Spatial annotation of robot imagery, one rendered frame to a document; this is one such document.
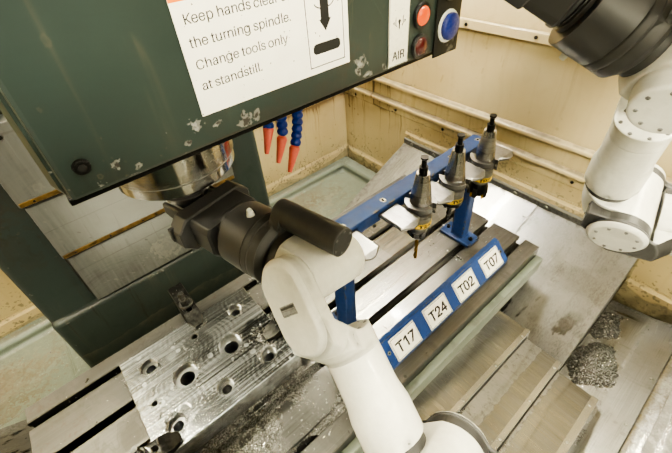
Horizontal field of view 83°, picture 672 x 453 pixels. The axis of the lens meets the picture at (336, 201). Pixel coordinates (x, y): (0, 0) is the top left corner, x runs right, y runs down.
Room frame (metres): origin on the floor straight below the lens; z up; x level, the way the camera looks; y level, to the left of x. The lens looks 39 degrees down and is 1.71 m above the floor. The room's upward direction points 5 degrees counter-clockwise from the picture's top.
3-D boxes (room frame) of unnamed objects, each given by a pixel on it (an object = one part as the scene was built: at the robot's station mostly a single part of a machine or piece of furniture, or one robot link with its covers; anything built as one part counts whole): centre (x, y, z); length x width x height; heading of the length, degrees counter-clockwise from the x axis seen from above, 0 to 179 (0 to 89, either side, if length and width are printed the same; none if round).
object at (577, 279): (0.84, -0.30, 0.75); 0.89 x 0.70 x 0.26; 37
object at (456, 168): (0.64, -0.25, 1.26); 0.04 x 0.04 x 0.07
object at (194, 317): (0.54, 0.36, 0.97); 0.13 x 0.03 x 0.15; 37
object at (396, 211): (0.54, -0.12, 1.21); 0.07 x 0.05 x 0.01; 37
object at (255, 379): (0.41, 0.29, 0.97); 0.29 x 0.23 x 0.05; 127
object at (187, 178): (0.45, 0.21, 1.49); 0.16 x 0.16 x 0.12
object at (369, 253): (0.48, -0.04, 1.21); 0.07 x 0.05 x 0.01; 37
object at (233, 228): (0.39, 0.14, 1.37); 0.13 x 0.12 x 0.10; 139
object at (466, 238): (0.79, -0.35, 1.05); 0.10 x 0.05 x 0.30; 37
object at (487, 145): (0.71, -0.34, 1.26); 0.04 x 0.04 x 0.07
